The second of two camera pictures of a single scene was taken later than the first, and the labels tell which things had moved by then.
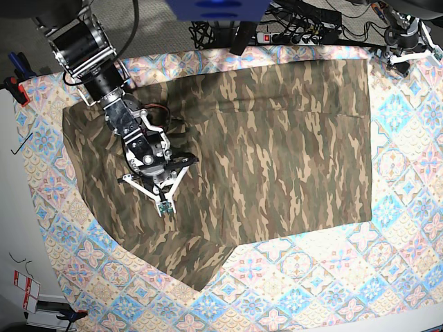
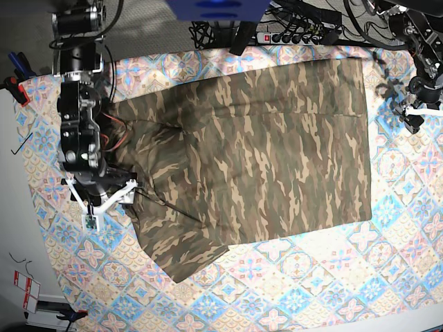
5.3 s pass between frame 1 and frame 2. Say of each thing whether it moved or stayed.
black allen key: stayed
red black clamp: stayed
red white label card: stayed
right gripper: moved
